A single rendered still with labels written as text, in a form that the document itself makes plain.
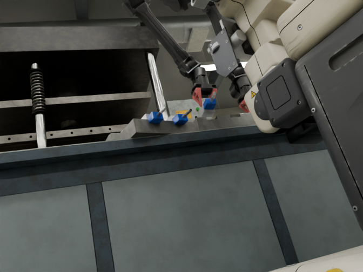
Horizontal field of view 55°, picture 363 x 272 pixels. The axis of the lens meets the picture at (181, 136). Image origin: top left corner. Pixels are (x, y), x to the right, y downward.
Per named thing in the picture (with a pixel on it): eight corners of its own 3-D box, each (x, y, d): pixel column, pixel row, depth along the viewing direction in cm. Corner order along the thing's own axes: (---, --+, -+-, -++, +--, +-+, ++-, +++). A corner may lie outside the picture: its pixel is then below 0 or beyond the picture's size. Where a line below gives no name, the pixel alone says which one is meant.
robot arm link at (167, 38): (122, 1, 152) (141, -12, 155) (121, 7, 157) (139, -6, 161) (186, 76, 156) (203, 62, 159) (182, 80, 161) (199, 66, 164)
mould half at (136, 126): (196, 134, 133) (189, 109, 138) (135, 132, 119) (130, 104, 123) (141, 179, 170) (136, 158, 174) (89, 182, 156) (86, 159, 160)
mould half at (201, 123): (258, 130, 146) (248, 103, 151) (201, 137, 138) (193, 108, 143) (217, 170, 189) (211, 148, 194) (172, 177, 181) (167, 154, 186)
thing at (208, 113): (222, 97, 137) (220, 87, 140) (210, 96, 136) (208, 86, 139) (212, 117, 148) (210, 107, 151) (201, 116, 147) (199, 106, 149)
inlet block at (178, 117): (198, 116, 126) (194, 103, 128) (187, 115, 123) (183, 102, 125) (179, 132, 135) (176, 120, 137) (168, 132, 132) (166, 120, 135)
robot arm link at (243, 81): (239, 74, 172) (248, 74, 174) (233, 82, 178) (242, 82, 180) (243, 86, 169) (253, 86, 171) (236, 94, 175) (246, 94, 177)
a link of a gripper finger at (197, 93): (194, 110, 149) (190, 94, 153) (209, 111, 150) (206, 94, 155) (198, 101, 143) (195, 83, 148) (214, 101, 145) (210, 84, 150)
